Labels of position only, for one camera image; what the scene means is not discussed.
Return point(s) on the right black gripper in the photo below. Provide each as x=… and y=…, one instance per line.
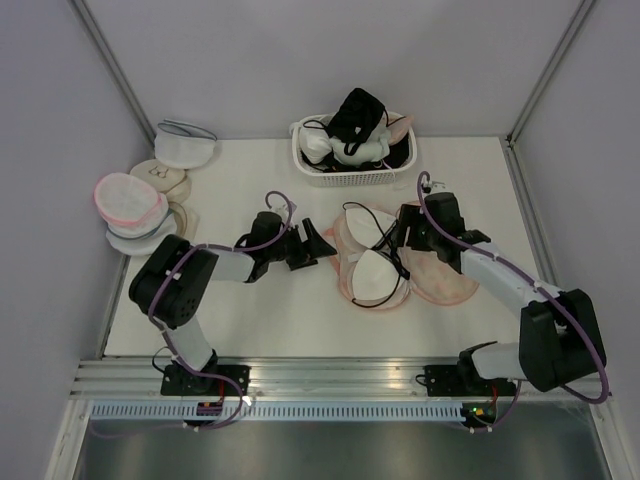
x=410, y=216

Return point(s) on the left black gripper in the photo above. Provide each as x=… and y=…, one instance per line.
x=310, y=251

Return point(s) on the floral peach laundry bag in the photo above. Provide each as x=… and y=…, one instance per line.
x=431, y=279

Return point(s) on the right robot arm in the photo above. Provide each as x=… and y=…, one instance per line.
x=559, y=338

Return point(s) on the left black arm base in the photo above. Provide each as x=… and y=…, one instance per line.
x=229, y=381

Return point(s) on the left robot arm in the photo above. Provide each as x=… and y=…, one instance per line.
x=171, y=284

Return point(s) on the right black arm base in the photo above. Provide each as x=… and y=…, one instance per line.
x=446, y=381

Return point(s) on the white plastic laundry basket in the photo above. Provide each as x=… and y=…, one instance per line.
x=401, y=159

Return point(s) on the beige flat laundry bag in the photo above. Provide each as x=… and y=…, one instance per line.
x=183, y=221

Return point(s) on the black bra in basket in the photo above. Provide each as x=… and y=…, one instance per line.
x=357, y=117

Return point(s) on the beige round laundry bag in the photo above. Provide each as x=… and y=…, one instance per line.
x=174, y=183

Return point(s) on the grey trimmed mesh bag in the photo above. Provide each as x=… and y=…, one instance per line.
x=144, y=244

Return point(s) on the white mesh bag blue trim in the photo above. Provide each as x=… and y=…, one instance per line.
x=183, y=145

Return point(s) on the pink trimmed mesh bag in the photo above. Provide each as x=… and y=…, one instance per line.
x=125, y=200

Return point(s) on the white garment in basket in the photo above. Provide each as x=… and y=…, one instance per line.
x=316, y=144

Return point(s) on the pink garment in basket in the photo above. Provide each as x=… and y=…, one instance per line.
x=397, y=130

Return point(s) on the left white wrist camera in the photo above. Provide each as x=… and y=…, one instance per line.
x=287, y=212

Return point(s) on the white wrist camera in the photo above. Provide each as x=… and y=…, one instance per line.
x=287, y=212
x=432, y=187

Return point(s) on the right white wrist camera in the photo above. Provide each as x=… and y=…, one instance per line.
x=432, y=187

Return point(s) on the aluminium front rail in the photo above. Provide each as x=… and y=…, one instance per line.
x=270, y=378

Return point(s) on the right aluminium side rail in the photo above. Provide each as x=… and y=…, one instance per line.
x=531, y=218

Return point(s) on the white slotted cable duct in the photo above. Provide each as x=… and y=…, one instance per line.
x=280, y=411

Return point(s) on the right aluminium frame post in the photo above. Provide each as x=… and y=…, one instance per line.
x=560, y=52

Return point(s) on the aluminium frame post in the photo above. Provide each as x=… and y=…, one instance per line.
x=560, y=52
x=101, y=45

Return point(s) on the left aluminium frame post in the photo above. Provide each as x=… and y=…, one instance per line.
x=101, y=45

